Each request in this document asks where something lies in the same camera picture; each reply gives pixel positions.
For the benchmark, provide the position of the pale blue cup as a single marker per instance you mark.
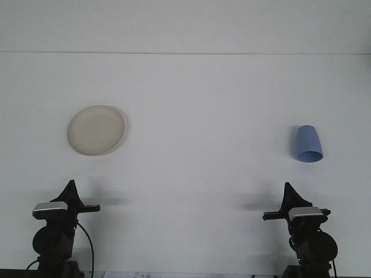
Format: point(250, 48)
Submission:
point(308, 142)

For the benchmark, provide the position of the pale round plate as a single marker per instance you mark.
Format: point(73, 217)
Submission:
point(95, 130)

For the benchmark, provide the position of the white printed paper sheet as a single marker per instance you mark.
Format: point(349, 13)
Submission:
point(130, 275)

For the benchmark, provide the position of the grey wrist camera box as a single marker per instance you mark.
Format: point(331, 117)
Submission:
point(305, 213)
point(49, 209)

